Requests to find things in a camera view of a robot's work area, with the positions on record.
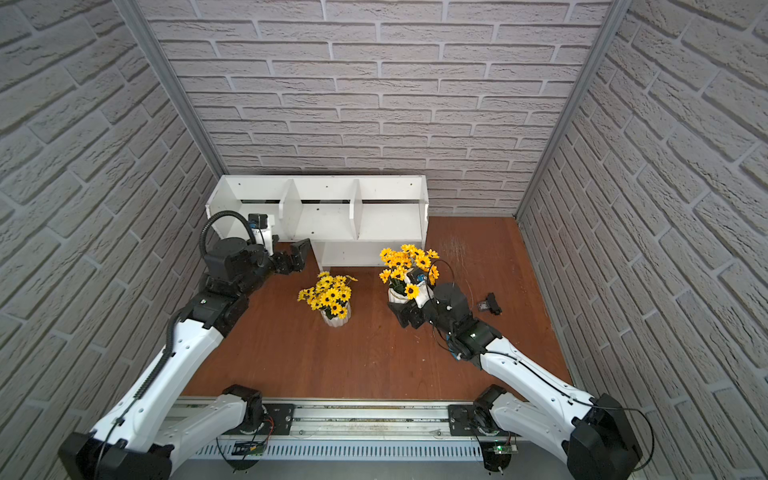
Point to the white wooden shelf unit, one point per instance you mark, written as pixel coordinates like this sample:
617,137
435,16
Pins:
347,219

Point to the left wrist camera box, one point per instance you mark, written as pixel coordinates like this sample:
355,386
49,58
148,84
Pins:
259,225

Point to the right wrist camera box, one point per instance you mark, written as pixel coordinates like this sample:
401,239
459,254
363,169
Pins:
420,282

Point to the white perforated cable tray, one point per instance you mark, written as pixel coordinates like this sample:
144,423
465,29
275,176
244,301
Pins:
397,451

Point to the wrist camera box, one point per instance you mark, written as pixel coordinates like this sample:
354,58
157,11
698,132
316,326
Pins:
420,282
259,225

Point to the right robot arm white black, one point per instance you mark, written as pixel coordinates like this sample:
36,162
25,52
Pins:
591,435

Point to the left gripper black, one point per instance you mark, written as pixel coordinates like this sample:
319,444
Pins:
288,260

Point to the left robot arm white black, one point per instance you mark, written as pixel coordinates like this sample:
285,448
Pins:
129,442

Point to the sunflower pot white vase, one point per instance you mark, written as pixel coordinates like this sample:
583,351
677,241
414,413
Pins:
399,262
331,297

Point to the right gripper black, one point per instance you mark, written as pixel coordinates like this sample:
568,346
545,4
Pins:
410,310

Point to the small black object on floor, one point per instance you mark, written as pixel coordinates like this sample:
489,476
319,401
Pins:
490,304

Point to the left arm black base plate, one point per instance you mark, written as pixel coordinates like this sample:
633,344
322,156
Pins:
277,419

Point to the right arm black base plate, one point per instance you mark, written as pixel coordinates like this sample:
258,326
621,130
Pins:
469,420

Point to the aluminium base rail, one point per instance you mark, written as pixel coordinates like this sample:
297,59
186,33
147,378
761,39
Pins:
317,419

